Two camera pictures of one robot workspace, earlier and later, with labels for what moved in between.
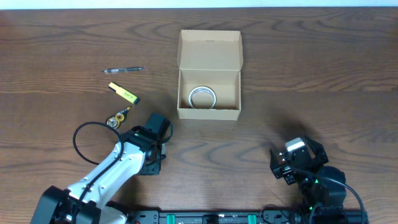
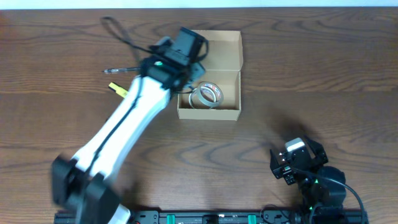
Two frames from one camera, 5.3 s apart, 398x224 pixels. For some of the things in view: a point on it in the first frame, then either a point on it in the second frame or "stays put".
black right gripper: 282,170 stays put
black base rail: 245,216 stays put
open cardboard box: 212,58 stays put
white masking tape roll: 211,91 -> 194,101
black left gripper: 152,168 -> 200,69
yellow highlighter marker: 124,93 stays put
